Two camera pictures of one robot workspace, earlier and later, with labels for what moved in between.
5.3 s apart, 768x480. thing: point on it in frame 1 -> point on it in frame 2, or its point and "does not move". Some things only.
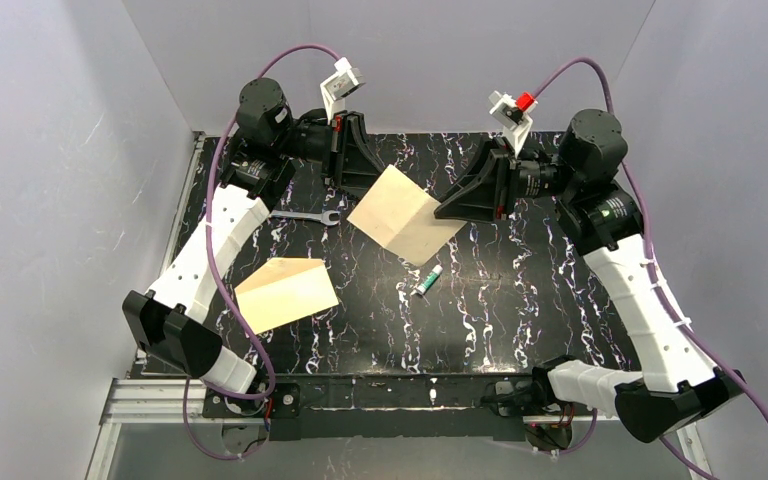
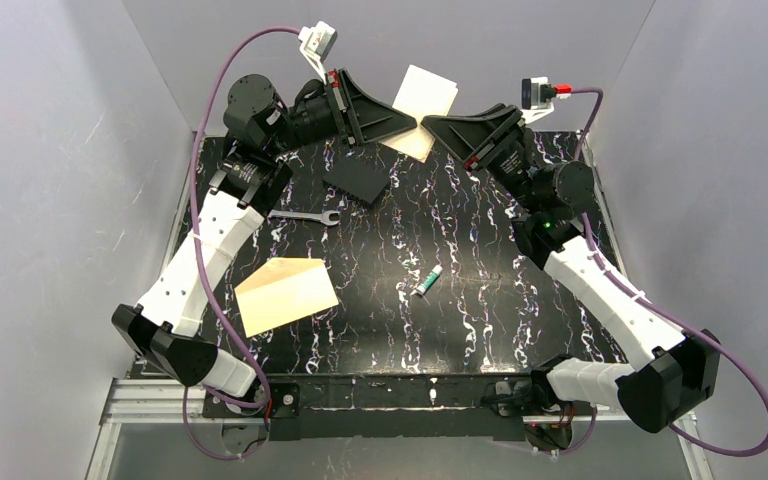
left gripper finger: [366, 166] -> [371, 119]
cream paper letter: [401, 215] -> [421, 94]
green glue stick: [430, 280] does not move
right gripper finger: [474, 197] -> [466, 134]
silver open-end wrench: [325, 217] does not move
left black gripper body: [341, 154] -> [344, 109]
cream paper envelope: [283, 291] does not move
